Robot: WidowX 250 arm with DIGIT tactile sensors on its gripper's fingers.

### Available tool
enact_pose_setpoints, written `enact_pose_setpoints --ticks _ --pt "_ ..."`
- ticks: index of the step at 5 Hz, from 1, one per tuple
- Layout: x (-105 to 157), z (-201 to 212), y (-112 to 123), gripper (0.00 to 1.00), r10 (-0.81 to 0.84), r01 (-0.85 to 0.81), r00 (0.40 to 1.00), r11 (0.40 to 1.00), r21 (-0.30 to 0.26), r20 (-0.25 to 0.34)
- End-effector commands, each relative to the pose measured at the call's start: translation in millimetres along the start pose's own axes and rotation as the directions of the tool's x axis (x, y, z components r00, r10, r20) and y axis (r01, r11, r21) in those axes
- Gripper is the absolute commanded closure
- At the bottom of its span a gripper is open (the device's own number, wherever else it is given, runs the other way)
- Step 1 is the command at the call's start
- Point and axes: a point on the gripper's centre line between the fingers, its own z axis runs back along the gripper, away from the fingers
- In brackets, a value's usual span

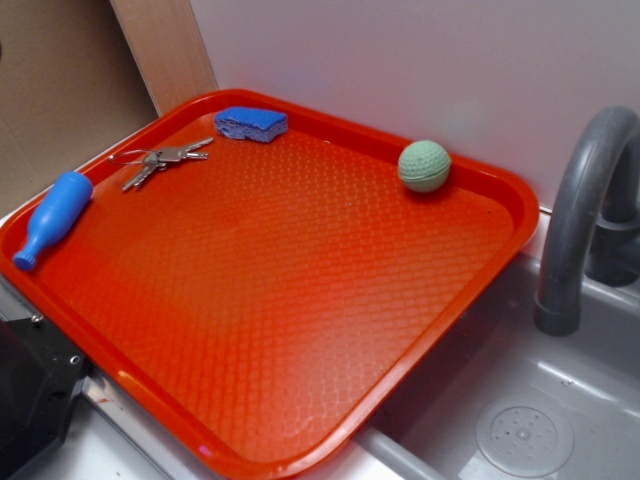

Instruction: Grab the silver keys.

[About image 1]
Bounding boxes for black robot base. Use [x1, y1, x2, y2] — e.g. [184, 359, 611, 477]
[1, 314, 88, 479]

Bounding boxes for red plastic tray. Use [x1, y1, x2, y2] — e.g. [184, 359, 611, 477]
[1, 90, 539, 479]

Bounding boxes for green ball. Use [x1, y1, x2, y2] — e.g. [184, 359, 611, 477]
[398, 140, 452, 193]

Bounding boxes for blue sponge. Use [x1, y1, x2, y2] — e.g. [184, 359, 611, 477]
[214, 106, 289, 143]

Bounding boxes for grey toy sink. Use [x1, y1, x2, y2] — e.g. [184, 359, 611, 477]
[0, 249, 640, 480]

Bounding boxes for blue toy bottle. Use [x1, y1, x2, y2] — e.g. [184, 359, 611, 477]
[13, 172, 93, 271]

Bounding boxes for wooden board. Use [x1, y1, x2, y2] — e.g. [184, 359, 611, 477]
[110, 0, 218, 115]

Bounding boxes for grey toy faucet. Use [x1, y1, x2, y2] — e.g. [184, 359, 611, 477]
[535, 106, 639, 336]

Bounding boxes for silver keys on ring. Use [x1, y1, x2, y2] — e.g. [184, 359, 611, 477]
[107, 137, 215, 192]

